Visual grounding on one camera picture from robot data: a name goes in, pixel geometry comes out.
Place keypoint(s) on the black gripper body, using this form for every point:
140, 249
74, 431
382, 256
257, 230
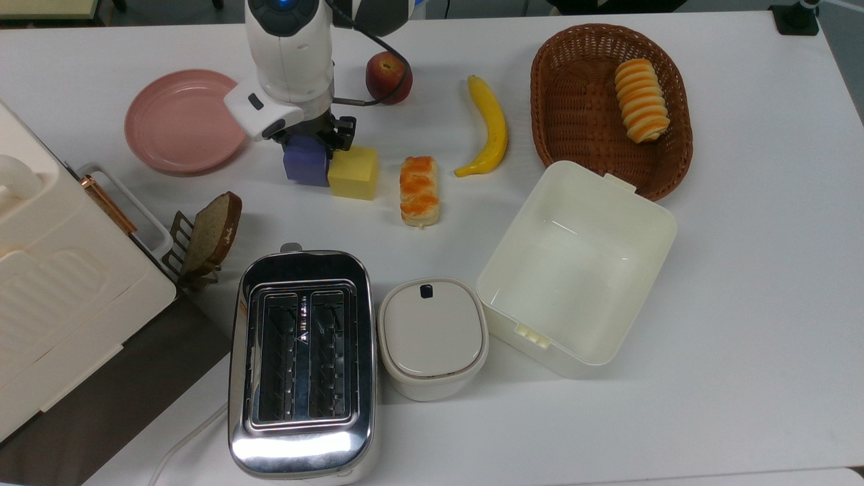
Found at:
314, 128

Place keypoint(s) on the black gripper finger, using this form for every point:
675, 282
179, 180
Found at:
344, 133
282, 140

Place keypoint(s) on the purple cube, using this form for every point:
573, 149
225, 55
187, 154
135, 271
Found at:
307, 165

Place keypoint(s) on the white grey Franka robot arm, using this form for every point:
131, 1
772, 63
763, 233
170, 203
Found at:
290, 54

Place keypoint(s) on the yellow cube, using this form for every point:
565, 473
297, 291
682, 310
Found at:
354, 174

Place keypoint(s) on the red apple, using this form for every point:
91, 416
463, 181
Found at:
386, 75

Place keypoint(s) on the orange glazed bread loaf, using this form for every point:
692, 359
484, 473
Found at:
419, 192

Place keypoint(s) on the pink plate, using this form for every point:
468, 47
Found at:
179, 125

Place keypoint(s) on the brown toast slice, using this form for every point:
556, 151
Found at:
212, 233

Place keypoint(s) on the metal toast rack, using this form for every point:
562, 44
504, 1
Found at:
179, 239

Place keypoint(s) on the yellow banana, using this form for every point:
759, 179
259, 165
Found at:
493, 128

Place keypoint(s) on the cream chrome toaster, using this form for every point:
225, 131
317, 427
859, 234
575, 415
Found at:
304, 351

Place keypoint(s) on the small cream lidded bin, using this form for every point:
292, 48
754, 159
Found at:
432, 334

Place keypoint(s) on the brown wicker basket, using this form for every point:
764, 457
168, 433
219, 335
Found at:
580, 108

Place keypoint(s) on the cream toy microwave oven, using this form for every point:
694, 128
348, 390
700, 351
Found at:
61, 283

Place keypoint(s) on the open cream plastic container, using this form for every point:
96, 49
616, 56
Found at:
574, 270

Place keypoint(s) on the striped orange bread roll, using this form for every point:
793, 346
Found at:
641, 101

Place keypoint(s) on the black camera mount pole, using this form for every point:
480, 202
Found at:
796, 17

